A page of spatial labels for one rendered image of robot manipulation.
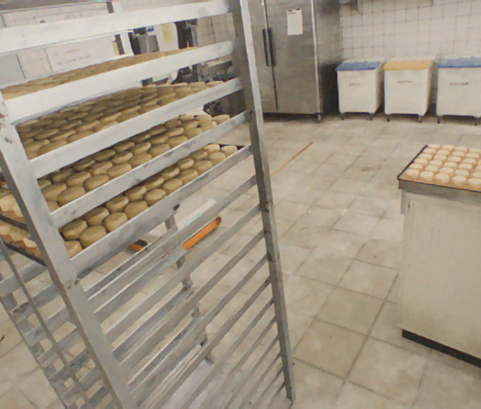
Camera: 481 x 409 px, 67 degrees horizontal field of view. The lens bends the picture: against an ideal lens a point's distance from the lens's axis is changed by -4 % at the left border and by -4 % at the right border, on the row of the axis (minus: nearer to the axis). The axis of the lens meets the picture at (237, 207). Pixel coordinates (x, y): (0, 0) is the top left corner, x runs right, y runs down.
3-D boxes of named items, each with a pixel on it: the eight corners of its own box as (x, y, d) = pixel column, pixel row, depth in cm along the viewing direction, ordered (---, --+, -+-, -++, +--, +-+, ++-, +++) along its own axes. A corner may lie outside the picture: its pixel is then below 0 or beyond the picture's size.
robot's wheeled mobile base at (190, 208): (115, 244, 308) (106, 219, 297) (168, 210, 351) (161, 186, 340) (171, 266, 269) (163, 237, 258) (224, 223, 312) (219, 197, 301)
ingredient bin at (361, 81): (337, 121, 530) (333, 66, 495) (350, 109, 575) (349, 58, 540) (374, 122, 501) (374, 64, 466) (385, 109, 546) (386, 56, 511)
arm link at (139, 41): (140, 24, 202) (124, 25, 195) (147, 22, 199) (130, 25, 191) (155, 100, 222) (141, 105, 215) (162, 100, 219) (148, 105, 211)
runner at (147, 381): (264, 253, 123) (263, 245, 122) (272, 255, 122) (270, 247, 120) (113, 410, 79) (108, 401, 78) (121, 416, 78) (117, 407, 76)
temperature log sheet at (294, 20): (303, 33, 477) (301, 8, 463) (302, 33, 475) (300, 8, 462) (288, 35, 490) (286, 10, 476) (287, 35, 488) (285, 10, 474)
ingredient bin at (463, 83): (432, 124, 458) (437, 61, 423) (442, 111, 501) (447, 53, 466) (480, 127, 427) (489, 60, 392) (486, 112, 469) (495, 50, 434)
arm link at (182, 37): (182, 13, 234) (170, 14, 227) (197, 14, 227) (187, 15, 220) (186, 82, 258) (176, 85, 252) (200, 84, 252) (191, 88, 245)
